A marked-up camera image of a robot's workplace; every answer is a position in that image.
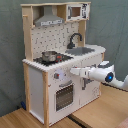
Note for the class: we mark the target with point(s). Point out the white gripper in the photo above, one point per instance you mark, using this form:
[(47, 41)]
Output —
[(83, 72)]

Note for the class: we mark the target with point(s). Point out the white oven door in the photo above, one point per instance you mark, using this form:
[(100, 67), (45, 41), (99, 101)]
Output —
[(63, 98)]

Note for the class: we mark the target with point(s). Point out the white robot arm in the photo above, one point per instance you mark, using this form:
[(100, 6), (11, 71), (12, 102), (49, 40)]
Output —
[(102, 73)]

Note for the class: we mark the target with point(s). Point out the wooden toy kitchen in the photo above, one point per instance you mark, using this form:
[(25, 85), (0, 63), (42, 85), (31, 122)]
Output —
[(59, 38)]

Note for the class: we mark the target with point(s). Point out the grey toy sink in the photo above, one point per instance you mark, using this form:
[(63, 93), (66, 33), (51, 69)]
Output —
[(79, 51)]

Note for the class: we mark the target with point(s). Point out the red left stove knob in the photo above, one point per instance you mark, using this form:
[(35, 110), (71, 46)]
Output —
[(56, 76)]

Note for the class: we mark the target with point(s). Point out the black toy stovetop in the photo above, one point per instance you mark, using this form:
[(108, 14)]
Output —
[(58, 59)]

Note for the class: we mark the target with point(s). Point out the white cabinet door with dispenser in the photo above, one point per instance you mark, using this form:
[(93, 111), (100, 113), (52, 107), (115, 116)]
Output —
[(90, 88)]

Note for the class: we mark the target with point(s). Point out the small metal pot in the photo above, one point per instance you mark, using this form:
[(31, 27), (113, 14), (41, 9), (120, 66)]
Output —
[(49, 56)]

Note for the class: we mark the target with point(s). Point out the grey range hood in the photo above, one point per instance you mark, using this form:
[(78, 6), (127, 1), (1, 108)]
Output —
[(48, 18)]

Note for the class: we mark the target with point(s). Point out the toy microwave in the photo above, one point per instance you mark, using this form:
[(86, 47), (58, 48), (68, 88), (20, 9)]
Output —
[(77, 11)]

